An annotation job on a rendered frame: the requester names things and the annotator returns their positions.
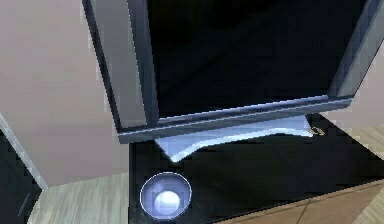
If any black television set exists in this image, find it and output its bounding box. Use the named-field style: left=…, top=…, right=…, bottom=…
left=81, top=0, right=384, bottom=163

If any blue grey bowl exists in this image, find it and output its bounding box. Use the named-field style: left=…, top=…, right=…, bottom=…
left=139, top=171, right=193, bottom=222

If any black top wooden cabinet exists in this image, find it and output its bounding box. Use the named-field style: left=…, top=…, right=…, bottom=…
left=128, top=113, right=384, bottom=224

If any black room door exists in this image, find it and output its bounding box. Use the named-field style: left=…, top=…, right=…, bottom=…
left=0, top=128, right=43, bottom=224

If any small brown ring object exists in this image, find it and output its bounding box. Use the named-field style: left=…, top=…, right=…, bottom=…
left=308, top=126, right=326, bottom=137

